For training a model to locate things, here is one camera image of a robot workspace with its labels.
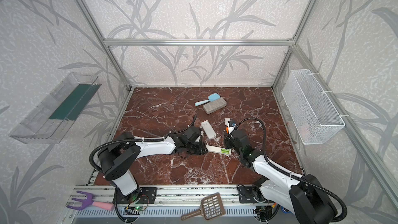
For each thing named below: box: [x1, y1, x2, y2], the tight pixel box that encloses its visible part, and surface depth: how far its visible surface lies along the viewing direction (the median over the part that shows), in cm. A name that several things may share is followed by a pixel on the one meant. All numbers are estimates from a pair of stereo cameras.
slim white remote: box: [205, 145, 232, 157], surface depth 88 cm
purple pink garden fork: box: [65, 190, 115, 211], surface depth 72 cm
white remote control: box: [200, 120, 217, 140], surface depth 98 cm
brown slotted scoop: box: [180, 192, 226, 221], surface depth 72 cm
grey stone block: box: [203, 96, 227, 115], surface depth 108 cm
